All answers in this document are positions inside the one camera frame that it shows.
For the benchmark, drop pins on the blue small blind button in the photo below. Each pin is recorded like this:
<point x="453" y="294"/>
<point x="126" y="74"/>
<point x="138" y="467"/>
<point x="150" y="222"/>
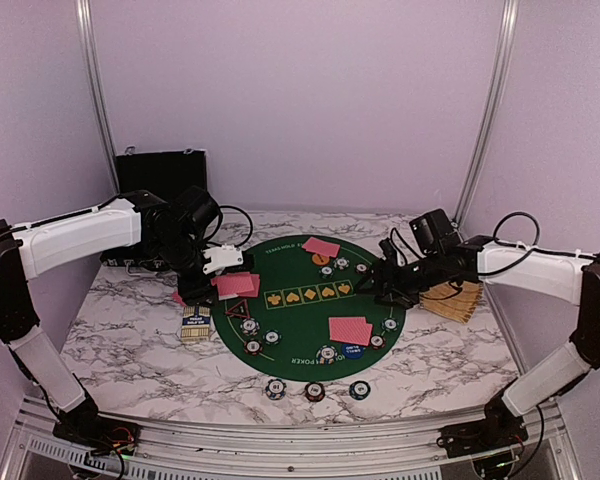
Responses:
<point x="352" y="351"/>

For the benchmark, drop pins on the left aluminium frame post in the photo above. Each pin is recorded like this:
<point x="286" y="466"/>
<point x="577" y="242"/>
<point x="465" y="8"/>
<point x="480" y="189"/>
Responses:
<point x="89" y="48"/>

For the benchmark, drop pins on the blue gold card box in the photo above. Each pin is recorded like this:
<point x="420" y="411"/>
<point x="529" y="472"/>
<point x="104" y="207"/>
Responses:
<point x="196" y="324"/>

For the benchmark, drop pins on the right aluminium frame post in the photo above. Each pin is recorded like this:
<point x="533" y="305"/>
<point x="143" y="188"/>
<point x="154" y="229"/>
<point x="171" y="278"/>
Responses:
<point x="495" y="93"/>

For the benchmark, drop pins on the dropped red card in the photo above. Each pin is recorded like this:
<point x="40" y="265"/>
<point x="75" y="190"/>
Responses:
<point x="178" y="299"/>

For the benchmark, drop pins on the round green poker mat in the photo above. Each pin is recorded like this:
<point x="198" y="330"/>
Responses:
<point x="294" y="300"/>

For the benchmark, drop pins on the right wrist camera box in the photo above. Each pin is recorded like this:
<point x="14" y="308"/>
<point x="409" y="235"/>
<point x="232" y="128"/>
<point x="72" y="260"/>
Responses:
<point x="434" y="232"/>

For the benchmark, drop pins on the red back card deck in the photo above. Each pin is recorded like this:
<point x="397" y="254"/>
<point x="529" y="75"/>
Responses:
<point x="221" y="286"/>

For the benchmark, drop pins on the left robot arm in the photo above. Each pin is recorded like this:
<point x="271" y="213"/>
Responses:
<point x="172" y="232"/>

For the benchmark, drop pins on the blue white chip stack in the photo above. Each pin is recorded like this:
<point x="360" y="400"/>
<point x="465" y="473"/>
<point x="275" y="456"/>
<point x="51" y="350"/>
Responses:
<point x="275" y="389"/>

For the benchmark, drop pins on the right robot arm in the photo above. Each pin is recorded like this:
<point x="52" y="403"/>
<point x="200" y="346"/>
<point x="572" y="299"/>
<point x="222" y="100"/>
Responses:
<point x="555" y="294"/>

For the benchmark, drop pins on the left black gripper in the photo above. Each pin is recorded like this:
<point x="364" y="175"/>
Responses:
<point x="193" y="293"/>

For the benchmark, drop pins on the black red triangle marker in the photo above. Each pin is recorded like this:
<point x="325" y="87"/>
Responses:
<point x="239" y="310"/>

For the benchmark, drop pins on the aluminium front rail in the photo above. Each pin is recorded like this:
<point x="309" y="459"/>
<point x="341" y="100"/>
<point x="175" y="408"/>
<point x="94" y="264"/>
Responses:
<point x="394" y="449"/>

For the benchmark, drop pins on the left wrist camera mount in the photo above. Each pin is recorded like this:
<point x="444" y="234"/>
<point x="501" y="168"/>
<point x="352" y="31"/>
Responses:
<point x="221" y="257"/>

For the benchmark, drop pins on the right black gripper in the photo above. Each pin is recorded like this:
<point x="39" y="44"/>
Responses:
<point x="392" y="286"/>

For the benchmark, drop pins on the orange big blind button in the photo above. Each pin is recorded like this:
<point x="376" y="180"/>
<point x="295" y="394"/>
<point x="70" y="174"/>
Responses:
<point x="320" y="260"/>

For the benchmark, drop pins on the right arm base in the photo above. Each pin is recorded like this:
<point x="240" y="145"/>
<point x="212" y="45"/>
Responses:
<point x="498" y="428"/>

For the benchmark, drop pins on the brown chip stack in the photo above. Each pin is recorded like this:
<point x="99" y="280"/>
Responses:
<point x="314" y="391"/>

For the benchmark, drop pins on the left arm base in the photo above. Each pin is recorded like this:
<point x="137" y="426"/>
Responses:
<point x="103" y="435"/>

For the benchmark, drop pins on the aluminium frame post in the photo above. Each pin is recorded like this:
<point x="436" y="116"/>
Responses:
<point x="89" y="48"/>
<point x="495" y="93"/>

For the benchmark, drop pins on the black poker chip case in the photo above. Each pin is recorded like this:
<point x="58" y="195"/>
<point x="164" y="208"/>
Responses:
<point x="166" y="174"/>

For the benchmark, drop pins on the teal chip stack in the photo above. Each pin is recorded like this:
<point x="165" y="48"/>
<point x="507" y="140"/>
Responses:
<point x="359" y="390"/>

